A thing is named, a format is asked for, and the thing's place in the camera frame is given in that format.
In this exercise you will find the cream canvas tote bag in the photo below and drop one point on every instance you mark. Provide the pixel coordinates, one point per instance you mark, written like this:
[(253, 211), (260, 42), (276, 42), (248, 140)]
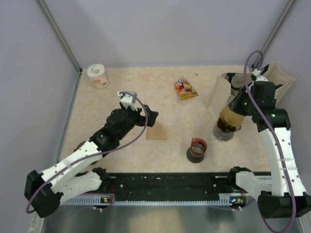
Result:
[(228, 84)]

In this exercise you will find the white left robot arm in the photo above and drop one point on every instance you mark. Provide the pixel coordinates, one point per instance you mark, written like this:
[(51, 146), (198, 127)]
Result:
[(48, 189)]

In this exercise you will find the left aluminium frame post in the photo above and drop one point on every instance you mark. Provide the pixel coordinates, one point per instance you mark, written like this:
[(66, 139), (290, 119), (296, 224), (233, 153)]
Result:
[(58, 34)]

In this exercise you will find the wrapped toilet paper roll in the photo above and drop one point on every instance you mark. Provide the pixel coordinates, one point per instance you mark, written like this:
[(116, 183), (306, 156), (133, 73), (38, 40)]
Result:
[(97, 75)]

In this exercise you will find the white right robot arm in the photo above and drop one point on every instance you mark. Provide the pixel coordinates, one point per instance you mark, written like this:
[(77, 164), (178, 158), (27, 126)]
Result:
[(286, 196)]

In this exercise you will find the brown paper coffee filter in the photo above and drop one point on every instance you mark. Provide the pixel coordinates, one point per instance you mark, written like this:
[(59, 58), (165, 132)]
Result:
[(231, 118), (156, 132)]

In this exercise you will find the aluminium frame post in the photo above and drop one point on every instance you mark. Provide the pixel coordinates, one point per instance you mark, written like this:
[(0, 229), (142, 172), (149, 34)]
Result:
[(58, 34), (278, 25)]

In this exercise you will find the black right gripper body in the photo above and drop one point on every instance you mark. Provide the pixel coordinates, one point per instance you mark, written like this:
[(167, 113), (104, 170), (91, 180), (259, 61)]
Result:
[(243, 103)]

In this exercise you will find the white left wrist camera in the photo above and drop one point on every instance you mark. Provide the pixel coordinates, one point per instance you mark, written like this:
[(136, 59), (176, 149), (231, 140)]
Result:
[(128, 100)]

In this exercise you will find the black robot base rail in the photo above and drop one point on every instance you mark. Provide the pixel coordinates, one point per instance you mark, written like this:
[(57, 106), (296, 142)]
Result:
[(193, 186)]

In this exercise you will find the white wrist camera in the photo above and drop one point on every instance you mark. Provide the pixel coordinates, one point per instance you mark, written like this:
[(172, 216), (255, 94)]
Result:
[(128, 100), (257, 77)]

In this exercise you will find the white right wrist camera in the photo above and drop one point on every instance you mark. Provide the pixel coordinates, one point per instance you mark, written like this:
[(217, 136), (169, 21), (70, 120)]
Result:
[(257, 77)]

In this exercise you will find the clear glass server pitcher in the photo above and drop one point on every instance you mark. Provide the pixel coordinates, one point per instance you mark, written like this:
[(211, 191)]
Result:
[(223, 136)]

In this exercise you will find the colourful snack packet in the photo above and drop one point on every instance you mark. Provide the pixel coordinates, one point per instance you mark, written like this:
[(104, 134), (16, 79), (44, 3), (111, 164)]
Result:
[(184, 89)]

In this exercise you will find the right aluminium frame post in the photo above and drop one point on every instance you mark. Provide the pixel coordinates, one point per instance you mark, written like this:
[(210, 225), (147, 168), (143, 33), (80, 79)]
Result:
[(278, 25)]

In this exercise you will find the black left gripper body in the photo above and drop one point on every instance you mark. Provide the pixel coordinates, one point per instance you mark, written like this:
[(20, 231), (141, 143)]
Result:
[(134, 118)]

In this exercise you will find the amber plastic coffee dripper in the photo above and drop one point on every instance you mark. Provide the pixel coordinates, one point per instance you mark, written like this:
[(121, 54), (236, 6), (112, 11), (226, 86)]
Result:
[(226, 128)]

